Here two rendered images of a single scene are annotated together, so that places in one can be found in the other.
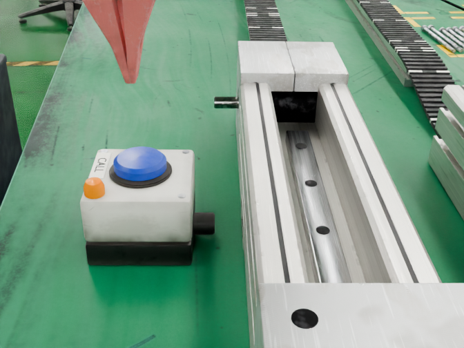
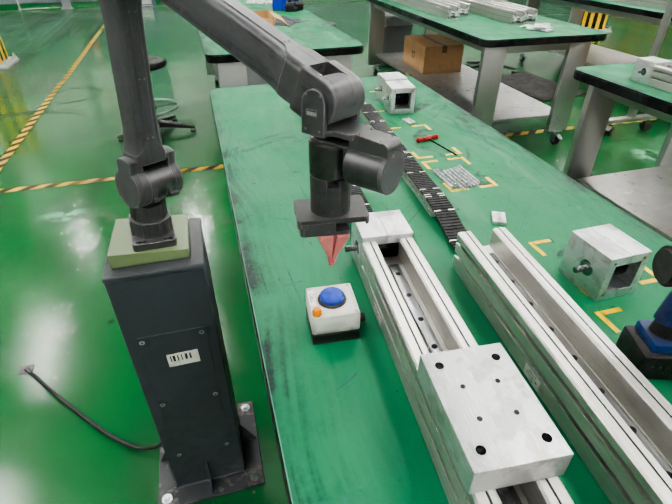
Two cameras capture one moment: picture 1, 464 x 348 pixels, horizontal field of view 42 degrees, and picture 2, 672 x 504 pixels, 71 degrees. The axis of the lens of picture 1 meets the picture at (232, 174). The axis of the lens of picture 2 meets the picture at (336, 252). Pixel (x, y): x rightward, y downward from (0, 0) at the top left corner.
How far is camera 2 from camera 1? 0.37 m
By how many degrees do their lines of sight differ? 8
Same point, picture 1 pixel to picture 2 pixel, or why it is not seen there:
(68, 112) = (259, 257)
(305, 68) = (392, 230)
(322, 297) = (442, 357)
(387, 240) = (451, 324)
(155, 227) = (344, 325)
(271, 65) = (375, 230)
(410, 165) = (444, 269)
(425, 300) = (475, 353)
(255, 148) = (384, 283)
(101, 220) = (321, 325)
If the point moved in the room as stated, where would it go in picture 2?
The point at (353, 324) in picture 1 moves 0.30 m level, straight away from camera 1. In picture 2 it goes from (455, 365) to (439, 234)
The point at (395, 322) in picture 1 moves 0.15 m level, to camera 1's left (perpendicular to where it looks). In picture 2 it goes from (467, 362) to (348, 377)
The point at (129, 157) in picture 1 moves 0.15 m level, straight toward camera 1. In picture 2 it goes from (327, 294) to (363, 359)
